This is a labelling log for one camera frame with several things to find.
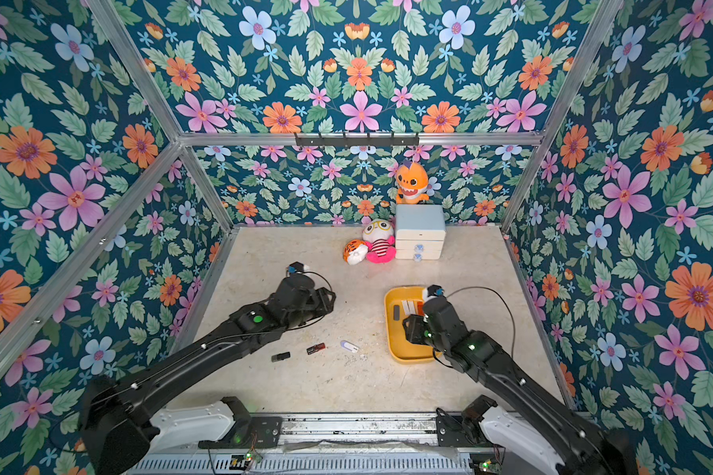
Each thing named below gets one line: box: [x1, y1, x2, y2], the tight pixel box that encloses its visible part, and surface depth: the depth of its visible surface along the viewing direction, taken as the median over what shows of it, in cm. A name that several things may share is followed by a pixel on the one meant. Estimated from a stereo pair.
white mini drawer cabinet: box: [395, 203, 447, 263], surface depth 106 cm
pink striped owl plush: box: [362, 218, 397, 265], surface depth 110 cm
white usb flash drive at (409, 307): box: [401, 299, 417, 316], surface depth 98 cm
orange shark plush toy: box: [395, 160, 430, 205], surface depth 99 cm
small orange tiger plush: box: [342, 238, 369, 266], surface depth 107 cm
